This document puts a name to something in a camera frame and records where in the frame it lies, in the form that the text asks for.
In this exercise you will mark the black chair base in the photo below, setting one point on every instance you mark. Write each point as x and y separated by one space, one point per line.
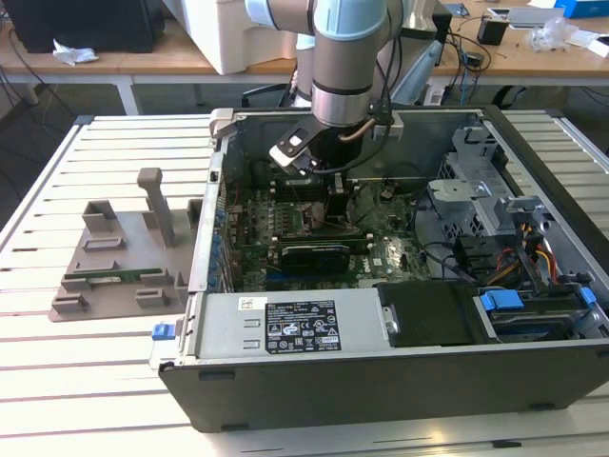
261 91

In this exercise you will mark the clear plastic bag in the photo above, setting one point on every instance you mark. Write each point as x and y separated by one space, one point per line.
552 35

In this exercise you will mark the small black box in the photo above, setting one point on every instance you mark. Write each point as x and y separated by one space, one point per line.
492 32

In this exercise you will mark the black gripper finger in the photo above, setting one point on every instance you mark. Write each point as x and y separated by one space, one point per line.
338 204

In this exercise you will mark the black RAM slot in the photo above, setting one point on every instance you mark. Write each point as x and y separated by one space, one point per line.
309 183
328 237
309 196
333 242
328 232
309 187
364 246
309 192

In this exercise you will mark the white cardboard piece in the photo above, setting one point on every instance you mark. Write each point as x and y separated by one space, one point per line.
597 45

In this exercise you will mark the blue box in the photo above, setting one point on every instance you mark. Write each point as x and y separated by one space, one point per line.
590 8

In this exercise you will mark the silver coin battery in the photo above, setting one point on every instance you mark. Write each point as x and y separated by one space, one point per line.
386 192

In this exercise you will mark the small black adapter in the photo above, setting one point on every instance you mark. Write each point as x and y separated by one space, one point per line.
474 59

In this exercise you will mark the blue case latch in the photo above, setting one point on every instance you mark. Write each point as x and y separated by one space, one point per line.
162 331

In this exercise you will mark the green RAM stick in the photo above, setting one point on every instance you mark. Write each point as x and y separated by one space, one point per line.
143 273

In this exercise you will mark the black graphics card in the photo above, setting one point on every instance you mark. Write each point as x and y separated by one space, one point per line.
314 261

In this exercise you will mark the blue expansion slot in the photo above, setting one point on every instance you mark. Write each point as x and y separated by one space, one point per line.
276 276

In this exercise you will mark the black plastic shroud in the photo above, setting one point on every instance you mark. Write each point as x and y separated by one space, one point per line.
428 314

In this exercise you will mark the green motherboard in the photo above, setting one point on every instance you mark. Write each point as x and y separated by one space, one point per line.
385 228

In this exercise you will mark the silver drive cage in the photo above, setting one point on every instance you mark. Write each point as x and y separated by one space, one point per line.
459 189

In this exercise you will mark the wooden desk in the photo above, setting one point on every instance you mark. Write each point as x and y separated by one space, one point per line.
523 64

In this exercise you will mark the silver CPU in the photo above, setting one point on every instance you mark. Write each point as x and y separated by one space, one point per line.
323 221

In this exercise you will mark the flat white box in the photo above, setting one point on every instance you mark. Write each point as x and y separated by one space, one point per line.
537 18

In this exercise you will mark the silver power supply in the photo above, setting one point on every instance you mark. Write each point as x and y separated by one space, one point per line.
223 328

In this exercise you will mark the crumpled white paper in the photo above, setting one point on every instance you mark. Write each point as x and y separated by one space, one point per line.
71 53

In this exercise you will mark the black silver PC case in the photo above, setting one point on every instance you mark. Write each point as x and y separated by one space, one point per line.
333 395

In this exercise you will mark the hard disk in blue carrier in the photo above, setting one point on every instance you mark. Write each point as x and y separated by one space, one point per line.
502 301

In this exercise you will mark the CPU socket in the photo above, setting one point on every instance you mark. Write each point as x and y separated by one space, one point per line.
302 219

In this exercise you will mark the tall black box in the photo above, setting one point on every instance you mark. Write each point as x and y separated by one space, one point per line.
446 28

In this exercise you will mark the grey parts rack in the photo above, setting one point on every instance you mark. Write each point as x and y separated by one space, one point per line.
119 304

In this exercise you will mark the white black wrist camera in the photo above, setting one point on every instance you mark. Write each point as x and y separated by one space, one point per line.
285 154

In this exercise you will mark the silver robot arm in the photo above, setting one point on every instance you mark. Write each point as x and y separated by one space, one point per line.
342 71

